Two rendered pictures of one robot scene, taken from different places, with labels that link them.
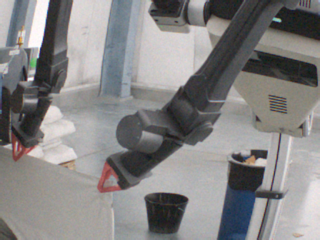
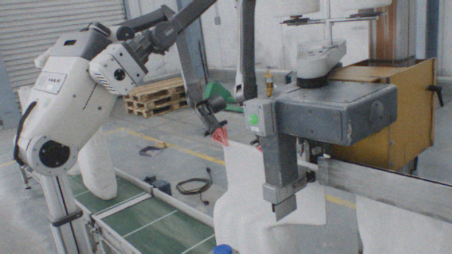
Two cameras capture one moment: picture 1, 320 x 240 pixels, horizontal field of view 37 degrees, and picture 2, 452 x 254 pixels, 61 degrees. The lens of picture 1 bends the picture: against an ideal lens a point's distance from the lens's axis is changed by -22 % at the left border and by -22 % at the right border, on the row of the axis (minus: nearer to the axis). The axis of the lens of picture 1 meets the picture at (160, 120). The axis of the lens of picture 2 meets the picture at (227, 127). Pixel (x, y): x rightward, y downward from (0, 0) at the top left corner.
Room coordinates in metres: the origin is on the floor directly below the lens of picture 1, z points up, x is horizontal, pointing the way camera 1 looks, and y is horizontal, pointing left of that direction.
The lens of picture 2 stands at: (2.38, 0.79, 1.57)
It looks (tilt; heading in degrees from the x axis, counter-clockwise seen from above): 17 degrees down; 208
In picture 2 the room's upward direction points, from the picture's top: 8 degrees counter-clockwise
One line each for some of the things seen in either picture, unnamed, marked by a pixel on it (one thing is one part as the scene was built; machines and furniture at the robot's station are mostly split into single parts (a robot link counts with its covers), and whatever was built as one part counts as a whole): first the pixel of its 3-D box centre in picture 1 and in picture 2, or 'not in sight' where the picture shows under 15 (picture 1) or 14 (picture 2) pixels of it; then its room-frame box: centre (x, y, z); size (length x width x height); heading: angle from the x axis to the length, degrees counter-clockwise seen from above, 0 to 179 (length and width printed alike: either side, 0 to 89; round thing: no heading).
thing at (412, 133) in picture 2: not in sight; (378, 110); (1.04, 0.67, 1.18); 0.34 x 0.25 x 0.31; 156
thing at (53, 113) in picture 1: (29, 111); not in sight; (4.74, 1.20, 0.56); 0.67 x 0.43 x 0.15; 66
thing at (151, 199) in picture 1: (165, 214); not in sight; (3.64, -0.09, 0.13); 0.30 x 0.30 x 0.26
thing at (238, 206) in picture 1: (252, 204); not in sight; (3.29, -0.64, 0.32); 0.51 x 0.48 x 0.65; 156
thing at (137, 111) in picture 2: not in sight; (164, 103); (-3.29, -3.42, 0.07); 1.20 x 0.82 x 0.14; 154
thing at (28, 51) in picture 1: (25, 62); (259, 116); (1.45, 0.40, 1.29); 0.08 x 0.05 x 0.09; 66
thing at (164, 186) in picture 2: not in sight; (153, 186); (0.27, -1.03, 0.35); 0.30 x 0.15 x 0.15; 66
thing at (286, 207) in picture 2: not in sight; (280, 205); (1.40, 0.42, 0.98); 0.09 x 0.05 x 0.05; 156
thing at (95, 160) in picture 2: not in sight; (90, 146); (0.46, -1.38, 0.74); 0.47 x 0.22 x 0.72; 64
